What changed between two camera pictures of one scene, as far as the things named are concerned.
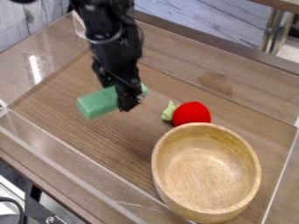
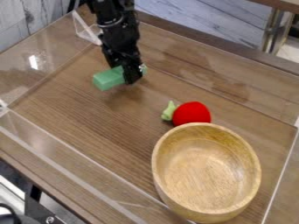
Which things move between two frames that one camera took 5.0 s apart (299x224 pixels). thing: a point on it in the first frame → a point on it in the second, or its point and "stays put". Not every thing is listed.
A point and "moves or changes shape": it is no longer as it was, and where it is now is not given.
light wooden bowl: x=207 y=171 stays put
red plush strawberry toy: x=190 y=112 stays put
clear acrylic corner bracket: x=79 y=25 stays put
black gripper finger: x=105 y=76 → x=113 y=59
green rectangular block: x=101 y=101 moves or changes shape
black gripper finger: x=127 y=93 → x=133 y=71
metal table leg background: x=278 y=28 stays put
